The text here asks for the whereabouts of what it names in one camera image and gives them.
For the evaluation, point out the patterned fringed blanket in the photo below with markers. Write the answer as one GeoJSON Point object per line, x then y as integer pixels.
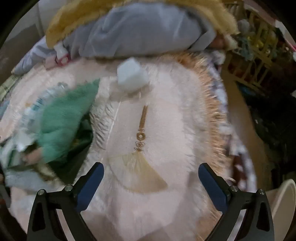
{"type": "Point", "coordinates": [219, 97]}

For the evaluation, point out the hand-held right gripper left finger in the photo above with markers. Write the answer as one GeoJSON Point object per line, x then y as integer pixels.
{"type": "Point", "coordinates": [90, 185]}

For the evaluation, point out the grey-blue quilt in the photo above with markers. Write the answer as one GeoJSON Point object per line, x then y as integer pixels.
{"type": "Point", "coordinates": [138, 32]}

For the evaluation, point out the small pink pouch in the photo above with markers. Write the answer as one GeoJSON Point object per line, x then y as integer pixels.
{"type": "Point", "coordinates": [49, 63]}

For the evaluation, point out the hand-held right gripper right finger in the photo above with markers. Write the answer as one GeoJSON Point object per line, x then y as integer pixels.
{"type": "Point", "coordinates": [212, 185]}

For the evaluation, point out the green checked cloth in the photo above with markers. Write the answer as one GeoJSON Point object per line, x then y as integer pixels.
{"type": "Point", "coordinates": [7, 87]}

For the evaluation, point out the white plastic bucket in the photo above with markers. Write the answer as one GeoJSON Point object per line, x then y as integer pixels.
{"type": "Point", "coordinates": [283, 204]}

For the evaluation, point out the dark green patterned cloth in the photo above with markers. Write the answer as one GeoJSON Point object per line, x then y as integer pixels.
{"type": "Point", "coordinates": [79, 148]}

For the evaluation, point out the blue plastic packet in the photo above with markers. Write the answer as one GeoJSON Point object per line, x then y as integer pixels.
{"type": "Point", "coordinates": [38, 105]}

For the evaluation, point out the white green carton box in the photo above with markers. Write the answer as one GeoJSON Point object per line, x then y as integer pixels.
{"type": "Point", "coordinates": [10, 154]}

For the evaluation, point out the pink embroidered blanket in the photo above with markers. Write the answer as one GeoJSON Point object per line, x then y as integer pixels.
{"type": "Point", "coordinates": [166, 129]}

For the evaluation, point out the small white bottle pink label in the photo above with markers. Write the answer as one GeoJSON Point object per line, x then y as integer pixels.
{"type": "Point", "coordinates": [62, 52]}

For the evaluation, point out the wooden baby crib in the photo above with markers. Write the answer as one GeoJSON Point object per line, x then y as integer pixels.
{"type": "Point", "coordinates": [252, 48]}

